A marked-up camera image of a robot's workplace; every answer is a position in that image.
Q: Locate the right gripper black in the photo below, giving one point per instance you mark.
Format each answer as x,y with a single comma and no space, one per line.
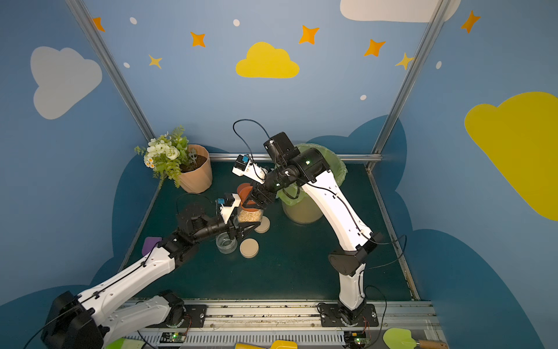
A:
261,195

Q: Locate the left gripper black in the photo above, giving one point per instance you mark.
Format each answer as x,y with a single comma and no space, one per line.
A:
233,225

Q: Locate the red lid oatmeal jar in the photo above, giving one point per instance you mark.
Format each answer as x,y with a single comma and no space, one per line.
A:
242,186
249,214

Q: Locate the beige jar lid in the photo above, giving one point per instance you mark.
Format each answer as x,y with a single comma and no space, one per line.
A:
264,226
249,248

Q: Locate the red jar lid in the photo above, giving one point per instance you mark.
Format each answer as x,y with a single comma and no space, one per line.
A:
246,195

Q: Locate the clear oatmeal jar front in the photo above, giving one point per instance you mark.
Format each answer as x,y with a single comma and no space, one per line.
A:
226,244

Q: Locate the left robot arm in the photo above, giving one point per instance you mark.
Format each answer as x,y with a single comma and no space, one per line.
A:
95,318

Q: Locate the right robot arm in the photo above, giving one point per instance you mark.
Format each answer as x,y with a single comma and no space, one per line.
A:
312,173

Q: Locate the mesh bin green bag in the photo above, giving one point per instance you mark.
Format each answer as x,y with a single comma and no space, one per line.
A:
297,205

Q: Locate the terracotta flower pot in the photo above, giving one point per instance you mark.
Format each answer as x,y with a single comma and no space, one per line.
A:
200,179

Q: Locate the purple pink toy spatula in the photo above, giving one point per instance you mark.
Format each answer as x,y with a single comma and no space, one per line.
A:
149,243

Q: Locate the white flowers green plant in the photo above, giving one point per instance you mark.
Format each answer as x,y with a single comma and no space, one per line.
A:
168,156

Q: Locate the yellow toy scoop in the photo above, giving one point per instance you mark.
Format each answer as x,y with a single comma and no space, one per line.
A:
278,344

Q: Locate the left controller board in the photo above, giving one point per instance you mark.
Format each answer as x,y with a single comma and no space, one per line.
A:
173,338

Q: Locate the controller board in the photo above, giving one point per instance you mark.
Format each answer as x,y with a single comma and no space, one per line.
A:
173,338
355,340

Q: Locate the right controller board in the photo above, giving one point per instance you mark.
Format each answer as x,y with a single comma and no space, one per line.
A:
355,340

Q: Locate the green toy tool left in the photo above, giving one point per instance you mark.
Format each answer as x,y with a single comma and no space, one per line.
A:
125,343

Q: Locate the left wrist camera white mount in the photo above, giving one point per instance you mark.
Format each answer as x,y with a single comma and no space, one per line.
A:
227,204

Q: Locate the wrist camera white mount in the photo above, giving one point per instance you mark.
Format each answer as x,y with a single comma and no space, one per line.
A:
245,167
227,204

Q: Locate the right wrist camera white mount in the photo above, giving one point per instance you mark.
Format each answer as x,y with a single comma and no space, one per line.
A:
245,167

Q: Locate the aluminium front rail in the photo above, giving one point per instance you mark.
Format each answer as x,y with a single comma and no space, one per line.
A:
260,323

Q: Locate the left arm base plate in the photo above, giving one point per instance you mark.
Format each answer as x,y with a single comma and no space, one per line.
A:
196,315

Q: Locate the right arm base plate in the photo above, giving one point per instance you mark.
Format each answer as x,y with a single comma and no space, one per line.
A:
336,315

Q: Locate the green toy spatula wooden handle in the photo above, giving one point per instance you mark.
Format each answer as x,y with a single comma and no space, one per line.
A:
396,338

